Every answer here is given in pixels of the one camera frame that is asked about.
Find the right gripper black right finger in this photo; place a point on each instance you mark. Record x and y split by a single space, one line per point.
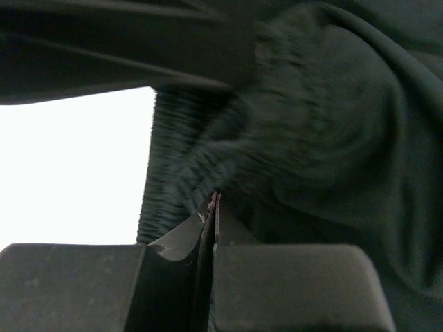
308 287

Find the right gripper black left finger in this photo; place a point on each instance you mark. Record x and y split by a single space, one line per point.
162 286

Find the black shorts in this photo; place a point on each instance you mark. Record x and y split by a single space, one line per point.
319 122

